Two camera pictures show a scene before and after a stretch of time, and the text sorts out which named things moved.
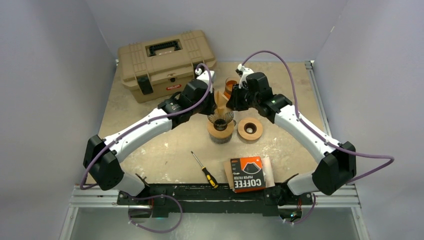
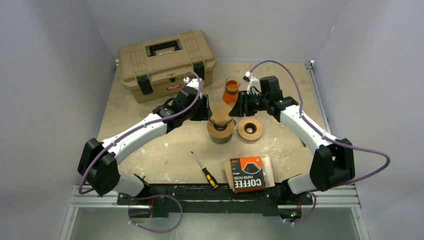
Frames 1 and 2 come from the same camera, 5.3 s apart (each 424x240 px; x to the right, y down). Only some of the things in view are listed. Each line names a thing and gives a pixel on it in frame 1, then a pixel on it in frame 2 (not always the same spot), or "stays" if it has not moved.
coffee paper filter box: (248, 174) stays
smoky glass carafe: (220, 141) stays
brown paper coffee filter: (221, 101) -> (220, 113)
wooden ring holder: (226, 133) stays
